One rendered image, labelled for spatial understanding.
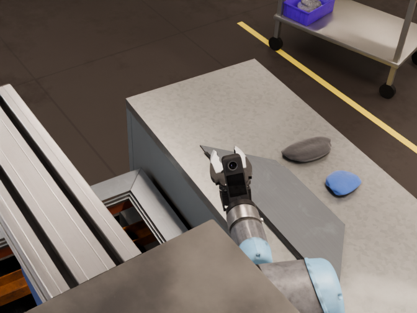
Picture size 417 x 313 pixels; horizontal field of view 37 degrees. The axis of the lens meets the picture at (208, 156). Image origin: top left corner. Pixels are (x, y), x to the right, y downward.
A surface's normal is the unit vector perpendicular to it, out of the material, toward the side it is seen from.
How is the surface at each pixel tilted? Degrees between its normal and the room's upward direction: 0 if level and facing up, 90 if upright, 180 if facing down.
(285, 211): 0
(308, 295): 35
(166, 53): 0
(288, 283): 15
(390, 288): 0
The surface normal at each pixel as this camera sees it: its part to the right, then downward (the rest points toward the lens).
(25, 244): 0.04, -0.74
